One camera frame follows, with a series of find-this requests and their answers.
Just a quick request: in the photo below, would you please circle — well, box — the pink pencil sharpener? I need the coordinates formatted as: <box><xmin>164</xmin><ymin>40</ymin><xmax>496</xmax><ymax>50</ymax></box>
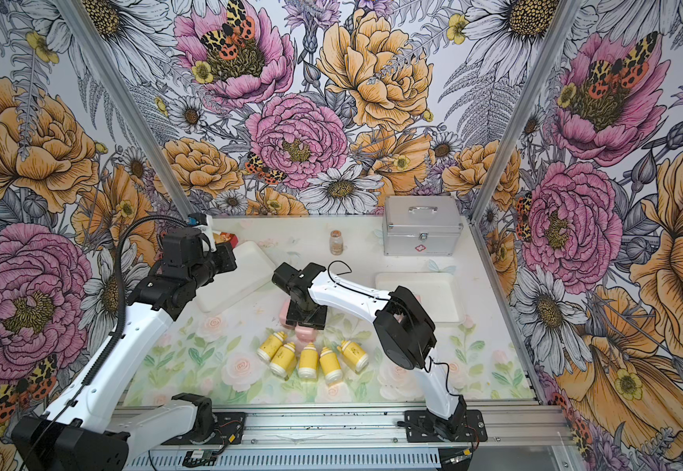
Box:
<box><xmin>294</xmin><ymin>326</ymin><xmax>319</xmax><ymax>343</ymax></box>
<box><xmin>279</xmin><ymin>300</ymin><xmax>292</xmax><ymax>329</ymax></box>

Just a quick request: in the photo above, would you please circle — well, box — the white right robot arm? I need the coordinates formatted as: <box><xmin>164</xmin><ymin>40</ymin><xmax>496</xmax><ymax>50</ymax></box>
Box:
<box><xmin>272</xmin><ymin>263</ymin><xmax>477</xmax><ymax>443</ymax></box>

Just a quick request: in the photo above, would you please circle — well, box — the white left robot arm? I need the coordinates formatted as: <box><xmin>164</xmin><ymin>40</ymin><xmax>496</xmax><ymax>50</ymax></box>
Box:
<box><xmin>12</xmin><ymin>227</ymin><xmax>237</xmax><ymax>470</ymax></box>

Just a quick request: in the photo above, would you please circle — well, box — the white left storage tray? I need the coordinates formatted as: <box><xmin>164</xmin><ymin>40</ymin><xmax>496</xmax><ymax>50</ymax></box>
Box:
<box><xmin>195</xmin><ymin>241</ymin><xmax>276</xmax><ymax>313</ymax></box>

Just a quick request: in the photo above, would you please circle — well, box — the white storage tray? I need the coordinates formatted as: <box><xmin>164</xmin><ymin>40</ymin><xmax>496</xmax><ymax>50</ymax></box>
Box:
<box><xmin>195</xmin><ymin>241</ymin><xmax>276</xmax><ymax>313</ymax></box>
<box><xmin>375</xmin><ymin>273</ymin><xmax>466</xmax><ymax>326</ymax></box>

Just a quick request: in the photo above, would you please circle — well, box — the white right storage tray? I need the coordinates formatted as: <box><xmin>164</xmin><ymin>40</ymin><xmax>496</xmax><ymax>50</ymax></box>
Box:
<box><xmin>375</xmin><ymin>273</ymin><xmax>466</xmax><ymax>326</ymax></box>

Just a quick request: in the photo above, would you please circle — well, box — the red object behind left gripper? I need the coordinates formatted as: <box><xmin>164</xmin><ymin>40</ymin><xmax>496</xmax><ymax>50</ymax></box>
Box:
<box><xmin>212</xmin><ymin>232</ymin><xmax>239</xmax><ymax>248</ymax></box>

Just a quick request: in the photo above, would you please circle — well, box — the small clear glass bottle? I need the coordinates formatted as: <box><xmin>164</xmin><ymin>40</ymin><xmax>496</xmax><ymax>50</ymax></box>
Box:
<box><xmin>330</xmin><ymin>230</ymin><xmax>344</xmax><ymax>256</ymax></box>

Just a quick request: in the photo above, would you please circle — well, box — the silver aluminium first aid case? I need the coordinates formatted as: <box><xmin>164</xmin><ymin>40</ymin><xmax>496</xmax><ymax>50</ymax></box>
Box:
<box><xmin>382</xmin><ymin>195</ymin><xmax>464</xmax><ymax>256</ymax></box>

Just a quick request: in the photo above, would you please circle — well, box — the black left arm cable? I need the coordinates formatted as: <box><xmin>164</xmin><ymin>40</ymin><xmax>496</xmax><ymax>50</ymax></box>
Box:
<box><xmin>16</xmin><ymin>214</ymin><xmax>201</xmax><ymax>471</ymax></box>

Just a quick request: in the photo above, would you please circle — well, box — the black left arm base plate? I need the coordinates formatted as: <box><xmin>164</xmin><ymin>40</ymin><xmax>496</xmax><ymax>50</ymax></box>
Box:
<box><xmin>163</xmin><ymin>411</ymin><xmax>246</xmax><ymax>447</ymax></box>

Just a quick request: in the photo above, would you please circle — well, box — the white vented cable duct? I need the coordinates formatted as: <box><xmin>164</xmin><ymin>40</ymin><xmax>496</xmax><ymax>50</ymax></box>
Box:
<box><xmin>126</xmin><ymin>447</ymin><xmax>441</xmax><ymax>470</ymax></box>

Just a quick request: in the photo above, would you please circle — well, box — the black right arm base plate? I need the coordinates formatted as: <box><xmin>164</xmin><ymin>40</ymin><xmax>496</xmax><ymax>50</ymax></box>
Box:
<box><xmin>396</xmin><ymin>409</ymin><xmax>488</xmax><ymax>445</ymax></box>

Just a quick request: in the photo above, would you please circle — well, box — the aluminium front rail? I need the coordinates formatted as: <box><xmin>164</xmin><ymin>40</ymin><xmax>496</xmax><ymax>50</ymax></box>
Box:
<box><xmin>111</xmin><ymin>402</ymin><xmax>572</xmax><ymax>451</ymax></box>

